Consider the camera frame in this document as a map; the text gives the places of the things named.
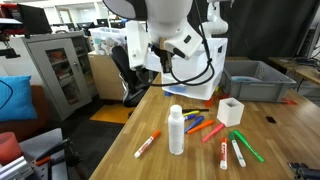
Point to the wooden cabinet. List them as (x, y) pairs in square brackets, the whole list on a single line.
[(106, 77)]

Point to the small black object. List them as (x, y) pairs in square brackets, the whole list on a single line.
[(270, 119)]

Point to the pink marker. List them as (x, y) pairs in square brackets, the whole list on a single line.
[(214, 131)]

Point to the white plastic bottle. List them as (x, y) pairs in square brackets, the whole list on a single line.
[(176, 130)]

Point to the yellow marker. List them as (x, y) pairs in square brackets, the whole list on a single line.
[(191, 112)]

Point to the grey glass door cabinet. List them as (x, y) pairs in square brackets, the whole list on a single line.
[(63, 65)]

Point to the black office chair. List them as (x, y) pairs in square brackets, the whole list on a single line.
[(134, 89)]

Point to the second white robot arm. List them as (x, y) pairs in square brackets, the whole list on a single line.
[(214, 25)]

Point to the orange floor mat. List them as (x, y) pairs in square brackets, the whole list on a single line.
[(116, 113)]

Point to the grey plastic bin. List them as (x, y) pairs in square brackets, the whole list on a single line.
[(254, 81)]

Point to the clear storage bin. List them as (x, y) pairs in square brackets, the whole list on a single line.
[(105, 38)]

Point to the blue cushion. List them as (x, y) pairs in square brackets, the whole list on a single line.
[(16, 98)]

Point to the red capped white marker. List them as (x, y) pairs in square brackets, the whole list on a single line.
[(223, 157)]

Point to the red cylinder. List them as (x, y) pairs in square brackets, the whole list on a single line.
[(9, 148)]

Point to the black marker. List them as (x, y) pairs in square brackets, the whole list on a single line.
[(200, 110)]

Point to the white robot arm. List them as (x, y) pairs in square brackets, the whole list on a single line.
[(162, 23)]

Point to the orange capped white marker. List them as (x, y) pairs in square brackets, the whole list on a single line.
[(146, 144)]

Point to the green capped white marker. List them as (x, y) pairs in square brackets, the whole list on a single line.
[(237, 150)]

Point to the blue capped white marker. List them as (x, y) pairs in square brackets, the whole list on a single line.
[(188, 117)]

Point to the white square pen holder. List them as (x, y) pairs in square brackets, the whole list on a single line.
[(230, 112)]

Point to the black monitor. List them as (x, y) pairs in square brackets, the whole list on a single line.
[(34, 20)]

